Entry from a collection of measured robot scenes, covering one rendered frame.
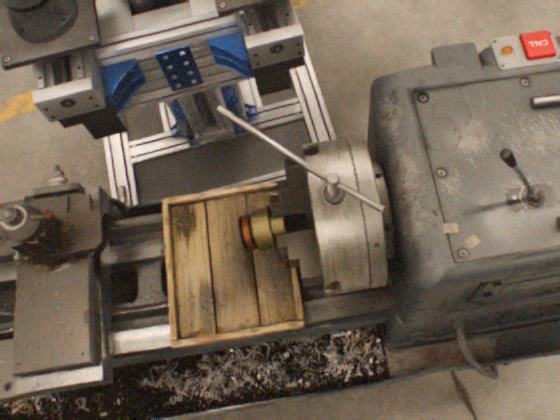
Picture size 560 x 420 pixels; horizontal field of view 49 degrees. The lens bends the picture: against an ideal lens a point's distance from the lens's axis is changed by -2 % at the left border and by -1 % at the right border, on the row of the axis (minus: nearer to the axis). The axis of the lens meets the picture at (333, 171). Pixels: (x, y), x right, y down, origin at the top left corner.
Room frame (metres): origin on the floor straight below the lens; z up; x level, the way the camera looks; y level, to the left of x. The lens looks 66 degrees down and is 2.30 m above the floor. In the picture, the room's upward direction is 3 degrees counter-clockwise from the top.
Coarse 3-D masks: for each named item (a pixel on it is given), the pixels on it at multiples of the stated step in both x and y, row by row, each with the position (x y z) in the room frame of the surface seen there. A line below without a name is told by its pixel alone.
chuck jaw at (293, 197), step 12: (288, 168) 0.50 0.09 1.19; (300, 168) 0.50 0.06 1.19; (288, 180) 0.49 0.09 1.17; (300, 180) 0.49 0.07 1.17; (288, 192) 0.47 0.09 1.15; (300, 192) 0.47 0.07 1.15; (276, 204) 0.45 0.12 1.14; (288, 204) 0.45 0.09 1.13; (300, 204) 0.45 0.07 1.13; (276, 216) 0.43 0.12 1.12
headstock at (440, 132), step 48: (384, 96) 0.63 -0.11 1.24; (432, 96) 0.61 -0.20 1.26; (480, 96) 0.61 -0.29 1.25; (528, 96) 0.60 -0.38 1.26; (384, 144) 0.53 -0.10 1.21; (432, 144) 0.51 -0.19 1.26; (480, 144) 0.50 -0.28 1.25; (528, 144) 0.50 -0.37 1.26; (432, 192) 0.41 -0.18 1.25; (480, 192) 0.41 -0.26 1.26; (432, 240) 0.32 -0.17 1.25; (480, 240) 0.32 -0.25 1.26; (528, 240) 0.31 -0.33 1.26; (432, 288) 0.24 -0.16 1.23; (480, 288) 0.27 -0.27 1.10; (528, 288) 0.27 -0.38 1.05
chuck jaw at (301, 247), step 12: (288, 240) 0.38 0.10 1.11; (300, 240) 0.38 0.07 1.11; (312, 240) 0.38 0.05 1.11; (288, 252) 0.36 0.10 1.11; (300, 252) 0.36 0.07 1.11; (312, 252) 0.35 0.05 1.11; (300, 264) 0.33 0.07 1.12; (312, 264) 0.33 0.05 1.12; (312, 276) 0.30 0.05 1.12; (336, 288) 0.29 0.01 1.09
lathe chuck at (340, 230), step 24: (312, 144) 0.56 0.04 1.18; (336, 144) 0.55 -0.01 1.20; (336, 168) 0.48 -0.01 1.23; (312, 192) 0.43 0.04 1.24; (336, 216) 0.39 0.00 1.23; (360, 216) 0.39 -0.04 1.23; (336, 240) 0.35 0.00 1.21; (360, 240) 0.35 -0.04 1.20; (336, 264) 0.31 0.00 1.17; (360, 264) 0.31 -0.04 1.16; (360, 288) 0.29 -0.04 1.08
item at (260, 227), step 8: (264, 208) 0.46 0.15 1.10; (248, 216) 0.44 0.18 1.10; (256, 216) 0.44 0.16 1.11; (264, 216) 0.43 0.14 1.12; (280, 216) 0.44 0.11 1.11; (240, 224) 0.42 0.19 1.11; (248, 224) 0.42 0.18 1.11; (256, 224) 0.42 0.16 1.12; (264, 224) 0.42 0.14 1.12; (272, 224) 0.42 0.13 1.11; (280, 224) 0.42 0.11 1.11; (240, 232) 0.41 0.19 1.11; (248, 232) 0.40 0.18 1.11; (256, 232) 0.40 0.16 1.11; (264, 232) 0.40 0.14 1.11; (272, 232) 0.40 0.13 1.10; (280, 232) 0.40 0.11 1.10; (288, 232) 0.42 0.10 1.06; (248, 240) 0.39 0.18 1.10; (256, 240) 0.39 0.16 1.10; (264, 240) 0.39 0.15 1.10; (272, 240) 0.39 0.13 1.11; (248, 248) 0.38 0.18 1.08; (256, 248) 0.39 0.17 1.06; (264, 248) 0.38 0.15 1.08
